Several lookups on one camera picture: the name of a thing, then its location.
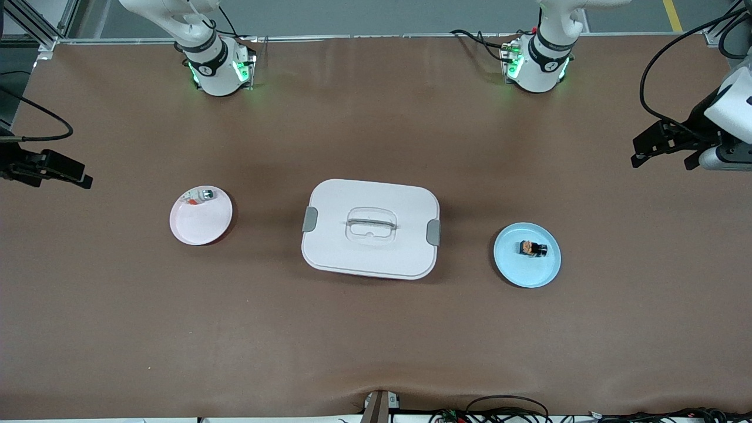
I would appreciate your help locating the pink plate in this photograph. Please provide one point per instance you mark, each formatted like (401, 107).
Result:
(200, 226)

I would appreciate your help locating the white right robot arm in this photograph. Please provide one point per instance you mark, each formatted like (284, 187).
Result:
(211, 64)

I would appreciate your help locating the orange black push-button switch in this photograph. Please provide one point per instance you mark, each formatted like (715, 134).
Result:
(533, 248)

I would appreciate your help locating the light blue plate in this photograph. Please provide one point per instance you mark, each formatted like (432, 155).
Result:
(529, 270)

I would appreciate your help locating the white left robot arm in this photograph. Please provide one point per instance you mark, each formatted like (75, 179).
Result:
(543, 64)

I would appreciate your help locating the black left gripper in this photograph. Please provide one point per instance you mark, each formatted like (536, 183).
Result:
(697, 125)

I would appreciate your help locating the white lidded storage box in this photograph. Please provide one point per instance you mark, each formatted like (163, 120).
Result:
(370, 252)

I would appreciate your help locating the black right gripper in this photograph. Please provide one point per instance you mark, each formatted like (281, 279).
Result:
(13, 161)

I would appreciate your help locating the brown wooden post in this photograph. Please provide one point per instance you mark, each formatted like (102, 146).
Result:
(379, 408)

